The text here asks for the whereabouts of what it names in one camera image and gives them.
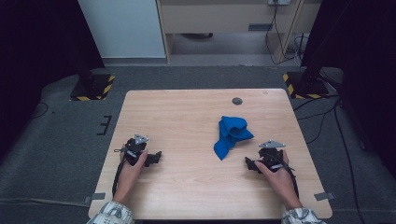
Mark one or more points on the round grey table grommet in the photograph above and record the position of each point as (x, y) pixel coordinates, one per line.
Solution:
(237, 101)

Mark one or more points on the blue microfibre cloth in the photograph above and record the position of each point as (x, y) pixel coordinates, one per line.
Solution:
(230, 130)

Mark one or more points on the white cabinet panel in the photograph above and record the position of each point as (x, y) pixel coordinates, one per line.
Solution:
(124, 28)

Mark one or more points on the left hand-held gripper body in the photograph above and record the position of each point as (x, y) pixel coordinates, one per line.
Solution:
(134, 152)

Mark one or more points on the grey tape piece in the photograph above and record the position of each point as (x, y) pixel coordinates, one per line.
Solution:
(98, 196)
(323, 196)

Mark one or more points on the white power strip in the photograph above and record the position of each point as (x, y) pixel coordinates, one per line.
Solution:
(279, 2)

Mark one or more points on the person's right hand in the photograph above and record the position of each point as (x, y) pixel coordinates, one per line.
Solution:
(280, 182)

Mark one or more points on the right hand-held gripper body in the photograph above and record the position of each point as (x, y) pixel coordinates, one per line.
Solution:
(270, 154)

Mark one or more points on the dark curtain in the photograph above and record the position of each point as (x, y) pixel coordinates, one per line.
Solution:
(367, 46)
(37, 46)

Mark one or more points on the black stand base yellow stripes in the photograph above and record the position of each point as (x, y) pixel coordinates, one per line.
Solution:
(93, 87)
(308, 85)

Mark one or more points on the person's left hand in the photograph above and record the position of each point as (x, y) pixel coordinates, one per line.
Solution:
(127, 179)

